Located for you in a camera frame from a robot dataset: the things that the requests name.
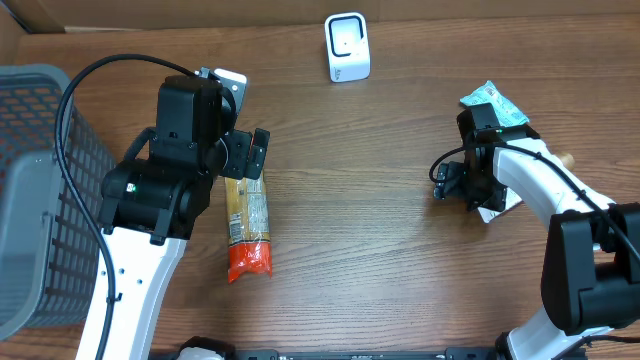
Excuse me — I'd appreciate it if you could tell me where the orange noodle packet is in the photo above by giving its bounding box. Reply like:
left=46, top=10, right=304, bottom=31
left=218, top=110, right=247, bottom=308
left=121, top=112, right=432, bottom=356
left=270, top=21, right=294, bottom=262
left=225, top=176, right=272, bottom=283

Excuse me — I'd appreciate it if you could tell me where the teal snack packet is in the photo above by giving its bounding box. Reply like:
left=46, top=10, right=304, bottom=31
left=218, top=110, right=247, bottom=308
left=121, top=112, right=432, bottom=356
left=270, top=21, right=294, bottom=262
left=460, top=80, right=529, bottom=127

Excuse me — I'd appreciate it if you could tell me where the grey plastic basket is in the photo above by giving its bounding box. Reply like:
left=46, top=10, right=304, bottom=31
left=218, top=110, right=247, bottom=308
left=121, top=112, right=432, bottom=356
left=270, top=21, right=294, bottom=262
left=1, top=64, right=99, bottom=339

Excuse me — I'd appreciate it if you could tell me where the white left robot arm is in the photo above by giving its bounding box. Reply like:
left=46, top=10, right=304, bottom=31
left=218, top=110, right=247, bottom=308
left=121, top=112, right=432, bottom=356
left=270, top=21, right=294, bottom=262
left=98, top=69, right=269, bottom=359

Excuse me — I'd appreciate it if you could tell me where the white barcode scanner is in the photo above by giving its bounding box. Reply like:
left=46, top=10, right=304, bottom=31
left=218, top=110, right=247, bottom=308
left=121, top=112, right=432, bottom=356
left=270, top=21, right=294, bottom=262
left=324, top=12, right=371, bottom=83

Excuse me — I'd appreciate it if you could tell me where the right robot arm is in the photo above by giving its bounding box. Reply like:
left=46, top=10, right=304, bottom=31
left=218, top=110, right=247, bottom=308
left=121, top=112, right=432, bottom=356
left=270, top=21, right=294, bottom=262
left=429, top=104, right=639, bottom=360

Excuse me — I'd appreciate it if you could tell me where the white conditioner tube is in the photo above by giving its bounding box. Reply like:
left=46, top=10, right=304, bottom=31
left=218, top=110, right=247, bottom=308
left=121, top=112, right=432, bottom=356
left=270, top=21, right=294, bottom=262
left=477, top=152, right=576, bottom=225

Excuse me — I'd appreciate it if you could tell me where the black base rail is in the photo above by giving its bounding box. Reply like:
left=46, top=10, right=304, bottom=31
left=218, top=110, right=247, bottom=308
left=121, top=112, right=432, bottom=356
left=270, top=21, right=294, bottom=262
left=147, top=336, right=511, bottom=360

